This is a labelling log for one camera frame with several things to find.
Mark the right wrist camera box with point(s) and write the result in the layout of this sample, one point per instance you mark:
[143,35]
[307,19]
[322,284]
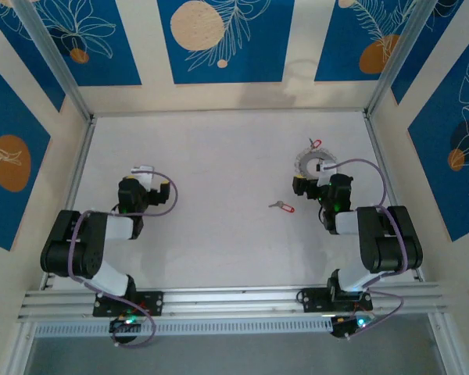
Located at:
[325,173]

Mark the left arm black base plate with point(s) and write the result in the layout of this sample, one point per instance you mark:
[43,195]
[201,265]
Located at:
[152,302]

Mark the aluminium frame post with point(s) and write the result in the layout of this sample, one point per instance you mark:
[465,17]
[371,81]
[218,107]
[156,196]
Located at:
[54,58]
[400,58]

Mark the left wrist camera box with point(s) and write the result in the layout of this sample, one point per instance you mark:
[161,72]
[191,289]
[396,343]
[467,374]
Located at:
[144,176]

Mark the long aluminium mounting rail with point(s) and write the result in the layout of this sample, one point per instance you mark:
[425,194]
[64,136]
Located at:
[234,302]

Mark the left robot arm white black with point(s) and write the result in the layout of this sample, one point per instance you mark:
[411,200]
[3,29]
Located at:
[70,254]

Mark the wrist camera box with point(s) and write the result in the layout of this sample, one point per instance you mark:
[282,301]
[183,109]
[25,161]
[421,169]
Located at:
[325,173]
[144,176]

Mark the metal keyring with split rings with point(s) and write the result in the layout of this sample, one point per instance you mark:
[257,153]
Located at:
[306,162]

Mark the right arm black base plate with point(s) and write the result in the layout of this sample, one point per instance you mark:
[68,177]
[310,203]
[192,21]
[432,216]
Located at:
[314,300]

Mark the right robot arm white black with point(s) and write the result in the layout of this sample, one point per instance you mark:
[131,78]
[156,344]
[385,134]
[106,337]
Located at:
[391,250]

